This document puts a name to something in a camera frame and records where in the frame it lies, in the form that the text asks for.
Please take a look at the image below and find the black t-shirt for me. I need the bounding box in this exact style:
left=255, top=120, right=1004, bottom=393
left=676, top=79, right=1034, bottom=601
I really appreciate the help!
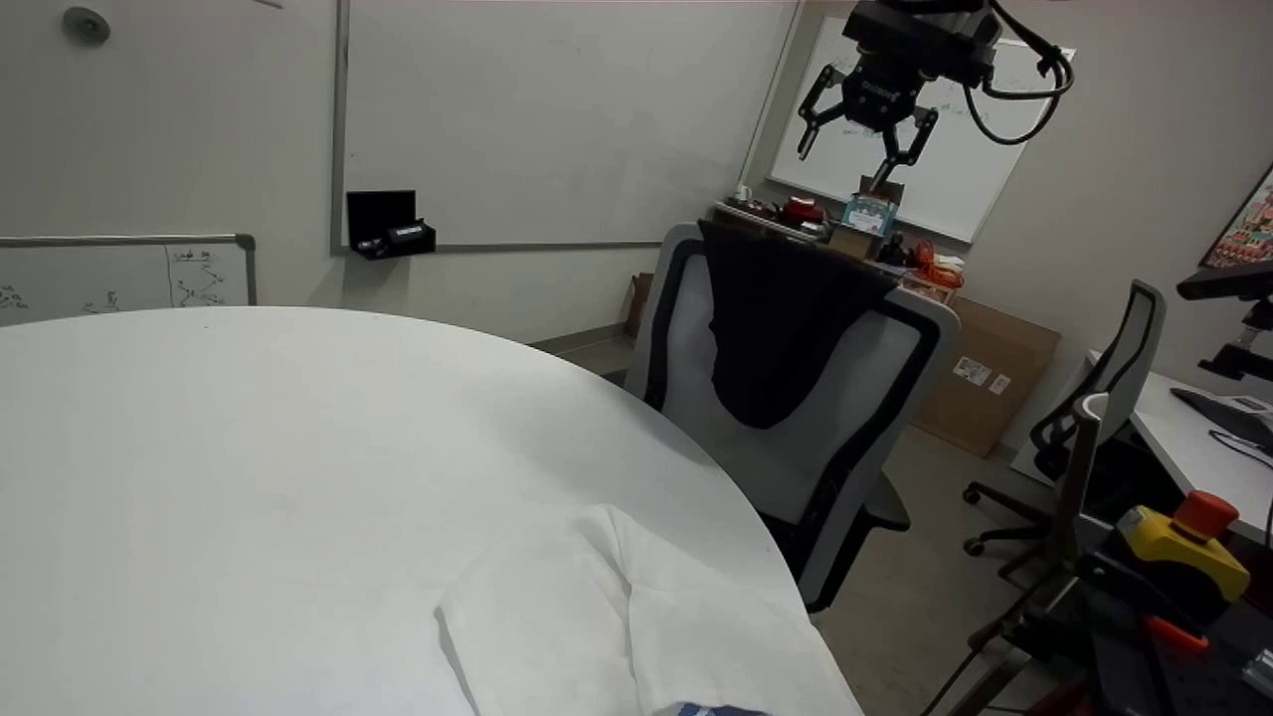
left=696, top=216, right=907, bottom=430

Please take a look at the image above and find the grey tripod stand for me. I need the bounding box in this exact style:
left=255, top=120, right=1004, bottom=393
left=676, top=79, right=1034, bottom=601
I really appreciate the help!
left=918, top=389, right=1117, bottom=716

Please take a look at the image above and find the white desk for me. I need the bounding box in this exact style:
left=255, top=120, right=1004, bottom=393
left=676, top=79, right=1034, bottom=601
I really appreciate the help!
left=1128, top=371, right=1273, bottom=540

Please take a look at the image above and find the round grey wall sensor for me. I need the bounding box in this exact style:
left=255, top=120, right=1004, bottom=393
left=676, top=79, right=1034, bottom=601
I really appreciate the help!
left=54, top=2, right=114, bottom=51

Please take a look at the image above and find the black whiteboard eraser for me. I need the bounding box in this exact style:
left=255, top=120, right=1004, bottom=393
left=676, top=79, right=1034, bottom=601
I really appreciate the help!
left=355, top=220, right=443, bottom=263

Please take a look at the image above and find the black mesh office chair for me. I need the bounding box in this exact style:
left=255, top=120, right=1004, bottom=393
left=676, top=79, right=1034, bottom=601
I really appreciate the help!
left=957, top=274, right=1171, bottom=559

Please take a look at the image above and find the red clamp handle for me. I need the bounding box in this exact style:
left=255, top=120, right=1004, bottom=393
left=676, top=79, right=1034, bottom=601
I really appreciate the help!
left=1143, top=608, right=1212, bottom=662

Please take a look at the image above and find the grey office chair black frame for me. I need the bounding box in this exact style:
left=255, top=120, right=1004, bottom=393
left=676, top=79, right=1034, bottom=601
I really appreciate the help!
left=631, top=220, right=967, bottom=615

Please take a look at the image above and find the black equipment cart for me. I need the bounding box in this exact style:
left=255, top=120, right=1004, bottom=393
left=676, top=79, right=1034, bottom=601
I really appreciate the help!
left=1058, top=540, right=1273, bottom=716

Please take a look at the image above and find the whiteboard with green writing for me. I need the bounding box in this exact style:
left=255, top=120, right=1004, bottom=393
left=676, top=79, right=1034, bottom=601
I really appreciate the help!
left=769, top=10, right=1077, bottom=245

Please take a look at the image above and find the black marker holder box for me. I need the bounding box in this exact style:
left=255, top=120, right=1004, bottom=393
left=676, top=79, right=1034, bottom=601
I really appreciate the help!
left=342, top=186, right=422, bottom=249

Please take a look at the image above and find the blue and white box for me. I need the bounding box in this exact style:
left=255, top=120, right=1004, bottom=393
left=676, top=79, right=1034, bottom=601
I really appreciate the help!
left=841, top=192, right=907, bottom=245

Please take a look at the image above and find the small brown cardboard piece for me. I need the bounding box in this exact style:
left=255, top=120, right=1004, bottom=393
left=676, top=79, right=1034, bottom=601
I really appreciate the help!
left=622, top=270, right=658, bottom=343

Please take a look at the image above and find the large brown cardboard box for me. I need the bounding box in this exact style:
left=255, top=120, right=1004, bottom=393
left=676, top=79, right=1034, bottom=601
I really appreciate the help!
left=912, top=289, right=1067, bottom=461

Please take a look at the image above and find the small silver-framed whiteboard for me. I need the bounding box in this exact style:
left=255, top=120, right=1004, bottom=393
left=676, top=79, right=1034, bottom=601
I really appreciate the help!
left=0, top=229, right=257, bottom=331

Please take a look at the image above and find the large blank wall whiteboard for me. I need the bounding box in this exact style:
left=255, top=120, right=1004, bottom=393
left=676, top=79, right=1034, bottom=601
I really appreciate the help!
left=332, top=0, right=809, bottom=258

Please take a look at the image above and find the white towel with blue stripes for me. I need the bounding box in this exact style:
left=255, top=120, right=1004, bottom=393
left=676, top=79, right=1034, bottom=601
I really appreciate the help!
left=432, top=501, right=866, bottom=716

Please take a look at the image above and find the orange object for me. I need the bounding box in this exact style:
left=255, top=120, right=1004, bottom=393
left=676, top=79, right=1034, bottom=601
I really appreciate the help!
left=912, top=237, right=967, bottom=294

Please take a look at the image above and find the computer monitor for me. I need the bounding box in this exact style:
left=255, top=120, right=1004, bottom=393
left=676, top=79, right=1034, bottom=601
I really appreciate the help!
left=1199, top=163, right=1273, bottom=274

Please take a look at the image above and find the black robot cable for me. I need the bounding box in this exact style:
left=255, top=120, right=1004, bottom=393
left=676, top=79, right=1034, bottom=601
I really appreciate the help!
left=957, top=0, right=1077, bottom=151

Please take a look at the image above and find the black keyboard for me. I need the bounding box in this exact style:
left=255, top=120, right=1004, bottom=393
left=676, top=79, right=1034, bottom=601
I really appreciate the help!
left=1164, top=380, right=1273, bottom=461

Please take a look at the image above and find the red object on side table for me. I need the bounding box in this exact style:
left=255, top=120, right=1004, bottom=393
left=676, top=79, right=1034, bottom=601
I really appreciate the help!
left=777, top=192, right=826, bottom=229

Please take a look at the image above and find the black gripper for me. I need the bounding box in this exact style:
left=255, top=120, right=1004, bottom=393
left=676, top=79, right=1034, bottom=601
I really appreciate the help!
left=793, top=63, right=943, bottom=202

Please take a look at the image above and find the yellow emergency stop box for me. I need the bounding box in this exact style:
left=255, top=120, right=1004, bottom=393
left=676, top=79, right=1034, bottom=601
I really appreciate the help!
left=1109, top=489, right=1252, bottom=608

